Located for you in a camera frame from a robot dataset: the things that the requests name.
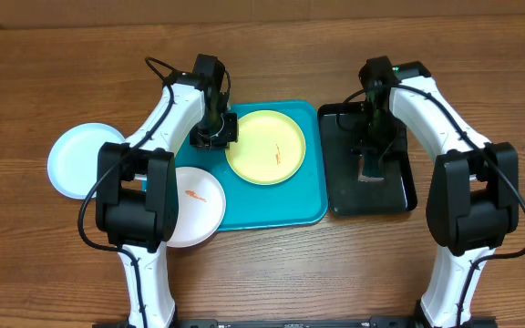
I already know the black water tray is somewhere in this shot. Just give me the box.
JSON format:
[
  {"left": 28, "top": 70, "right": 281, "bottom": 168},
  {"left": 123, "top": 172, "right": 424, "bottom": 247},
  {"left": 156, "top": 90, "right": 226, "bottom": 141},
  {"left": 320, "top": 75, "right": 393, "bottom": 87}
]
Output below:
[{"left": 317, "top": 102, "right": 417, "bottom": 217}]

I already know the teal plastic tray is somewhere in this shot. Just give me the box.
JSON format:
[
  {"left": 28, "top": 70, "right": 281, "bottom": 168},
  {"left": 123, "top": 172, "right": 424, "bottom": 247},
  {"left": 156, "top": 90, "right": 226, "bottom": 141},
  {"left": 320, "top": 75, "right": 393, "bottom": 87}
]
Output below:
[{"left": 175, "top": 100, "right": 328, "bottom": 231}]

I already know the green scrub sponge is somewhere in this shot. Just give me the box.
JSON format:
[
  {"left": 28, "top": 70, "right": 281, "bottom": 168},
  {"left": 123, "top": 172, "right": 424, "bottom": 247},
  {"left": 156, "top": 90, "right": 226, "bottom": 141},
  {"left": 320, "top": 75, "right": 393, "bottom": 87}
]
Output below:
[{"left": 358, "top": 154, "right": 384, "bottom": 182}]

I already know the white plate with stain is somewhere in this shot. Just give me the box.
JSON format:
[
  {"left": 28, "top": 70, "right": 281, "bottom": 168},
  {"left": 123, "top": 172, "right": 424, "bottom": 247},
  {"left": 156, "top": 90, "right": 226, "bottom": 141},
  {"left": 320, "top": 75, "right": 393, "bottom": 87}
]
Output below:
[{"left": 167, "top": 167, "right": 226, "bottom": 249}]

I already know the light blue plate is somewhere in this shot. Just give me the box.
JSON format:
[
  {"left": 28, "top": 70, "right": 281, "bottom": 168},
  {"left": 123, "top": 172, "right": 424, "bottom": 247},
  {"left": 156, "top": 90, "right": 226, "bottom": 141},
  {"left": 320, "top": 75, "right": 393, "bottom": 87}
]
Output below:
[{"left": 47, "top": 123, "right": 126, "bottom": 200}]

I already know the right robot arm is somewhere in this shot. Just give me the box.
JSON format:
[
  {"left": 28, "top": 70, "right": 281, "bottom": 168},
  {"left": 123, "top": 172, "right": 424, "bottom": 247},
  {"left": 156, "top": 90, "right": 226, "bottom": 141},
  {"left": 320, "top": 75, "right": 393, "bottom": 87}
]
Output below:
[{"left": 354, "top": 56, "right": 520, "bottom": 327}]

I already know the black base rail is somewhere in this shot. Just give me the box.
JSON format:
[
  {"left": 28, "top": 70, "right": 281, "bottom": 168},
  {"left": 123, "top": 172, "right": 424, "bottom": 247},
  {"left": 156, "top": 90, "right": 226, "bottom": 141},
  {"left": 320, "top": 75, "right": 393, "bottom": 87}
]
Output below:
[{"left": 91, "top": 313, "right": 499, "bottom": 328}]

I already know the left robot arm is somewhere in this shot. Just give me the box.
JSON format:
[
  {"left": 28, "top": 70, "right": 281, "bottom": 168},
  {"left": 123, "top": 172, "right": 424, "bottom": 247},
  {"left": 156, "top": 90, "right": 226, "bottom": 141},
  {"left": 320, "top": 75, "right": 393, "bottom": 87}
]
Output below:
[{"left": 91, "top": 71, "right": 237, "bottom": 327}]

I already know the yellow-green plate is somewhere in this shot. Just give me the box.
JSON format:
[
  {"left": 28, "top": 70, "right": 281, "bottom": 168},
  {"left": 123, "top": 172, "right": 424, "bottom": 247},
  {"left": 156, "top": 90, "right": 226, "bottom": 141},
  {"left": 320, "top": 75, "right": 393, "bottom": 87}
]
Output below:
[{"left": 225, "top": 110, "right": 306, "bottom": 185}]

